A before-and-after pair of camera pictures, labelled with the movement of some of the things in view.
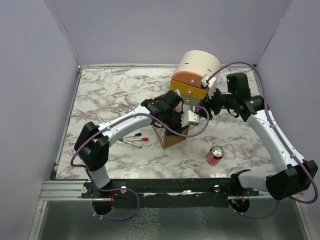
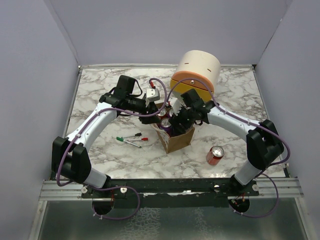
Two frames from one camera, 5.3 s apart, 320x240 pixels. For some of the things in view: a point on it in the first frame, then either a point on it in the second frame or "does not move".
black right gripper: [210, 103] -> [175, 120]
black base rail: [214, 193] does not move
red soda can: [214, 155] does not move
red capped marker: [143, 139] does not move
